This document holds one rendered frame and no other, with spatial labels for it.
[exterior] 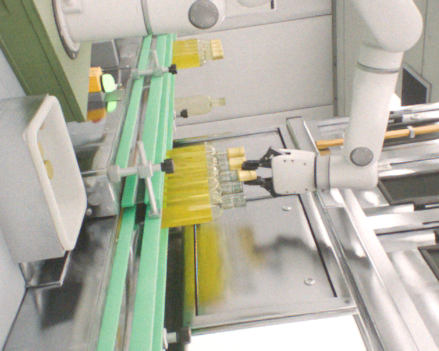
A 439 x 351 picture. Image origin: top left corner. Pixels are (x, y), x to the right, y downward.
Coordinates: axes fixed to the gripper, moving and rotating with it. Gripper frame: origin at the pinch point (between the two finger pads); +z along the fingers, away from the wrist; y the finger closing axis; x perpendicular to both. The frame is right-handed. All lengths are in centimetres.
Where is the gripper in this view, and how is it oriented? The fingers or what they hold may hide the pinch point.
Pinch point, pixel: (251, 173)
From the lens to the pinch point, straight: 130.6
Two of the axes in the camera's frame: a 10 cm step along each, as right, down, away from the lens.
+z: -9.7, 0.1, 2.4
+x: -2.1, 4.9, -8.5
